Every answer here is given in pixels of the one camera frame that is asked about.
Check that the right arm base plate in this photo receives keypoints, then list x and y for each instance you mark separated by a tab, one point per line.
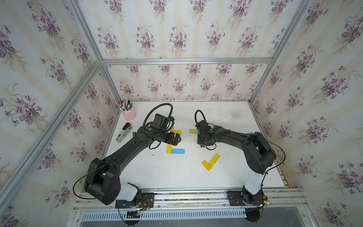
244	198

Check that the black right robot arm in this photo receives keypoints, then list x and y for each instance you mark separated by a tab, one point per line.
257	150

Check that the black and white stapler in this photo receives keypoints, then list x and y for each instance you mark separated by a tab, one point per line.
124	132

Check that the light blue wooden block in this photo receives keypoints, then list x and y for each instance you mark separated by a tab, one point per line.
178	151

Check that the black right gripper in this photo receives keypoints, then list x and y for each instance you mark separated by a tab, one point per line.
199	142

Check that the lemon yellow block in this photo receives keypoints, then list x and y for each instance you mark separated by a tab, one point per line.
214	160

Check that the aluminium front rail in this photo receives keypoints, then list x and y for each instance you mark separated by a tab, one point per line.
201	199

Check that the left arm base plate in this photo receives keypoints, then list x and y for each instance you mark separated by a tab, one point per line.
141	201

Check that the pink metal pen bucket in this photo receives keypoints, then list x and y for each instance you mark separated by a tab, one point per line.
129	115

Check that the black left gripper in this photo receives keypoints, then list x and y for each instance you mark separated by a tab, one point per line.
169	141

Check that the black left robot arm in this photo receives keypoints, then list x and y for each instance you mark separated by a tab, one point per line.
102	180

